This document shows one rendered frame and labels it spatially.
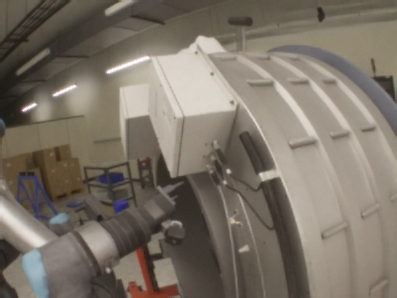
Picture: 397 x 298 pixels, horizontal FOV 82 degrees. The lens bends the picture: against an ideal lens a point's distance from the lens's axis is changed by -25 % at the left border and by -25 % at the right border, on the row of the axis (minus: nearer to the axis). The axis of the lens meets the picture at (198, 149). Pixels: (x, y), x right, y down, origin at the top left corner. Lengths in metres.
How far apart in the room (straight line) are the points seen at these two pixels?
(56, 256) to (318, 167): 0.48
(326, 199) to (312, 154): 0.09
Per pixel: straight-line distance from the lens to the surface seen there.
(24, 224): 0.61
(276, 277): 0.60
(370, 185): 0.64
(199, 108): 0.57
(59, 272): 0.45
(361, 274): 0.60
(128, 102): 1.19
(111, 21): 5.42
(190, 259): 1.51
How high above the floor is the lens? 1.65
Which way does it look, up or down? 7 degrees down
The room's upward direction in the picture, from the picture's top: 8 degrees counter-clockwise
